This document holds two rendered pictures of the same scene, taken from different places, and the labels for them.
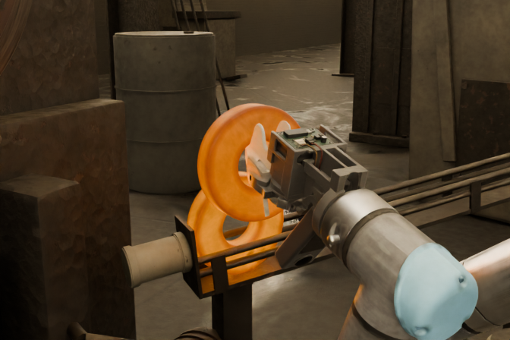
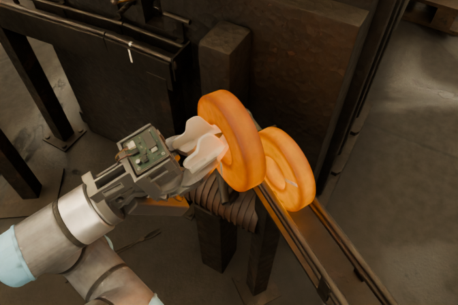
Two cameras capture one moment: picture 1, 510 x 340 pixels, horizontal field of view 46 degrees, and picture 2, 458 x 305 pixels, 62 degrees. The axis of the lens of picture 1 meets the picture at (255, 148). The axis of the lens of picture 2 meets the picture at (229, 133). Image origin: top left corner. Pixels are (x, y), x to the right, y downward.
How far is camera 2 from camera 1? 88 cm
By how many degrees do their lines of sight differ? 80
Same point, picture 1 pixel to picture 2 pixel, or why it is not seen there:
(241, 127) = (210, 109)
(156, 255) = not seen: hidden behind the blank
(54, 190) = (210, 46)
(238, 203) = not seen: hidden behind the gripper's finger
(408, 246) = (19, 227)
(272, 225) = (291, 199)
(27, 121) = not seen: outside the picture
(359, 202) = (69, 196)
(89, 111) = (314, 15)
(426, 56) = not seen: outside the picture
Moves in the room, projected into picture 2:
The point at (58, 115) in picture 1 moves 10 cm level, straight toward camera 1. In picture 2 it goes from (284, 5) to (234, 14)
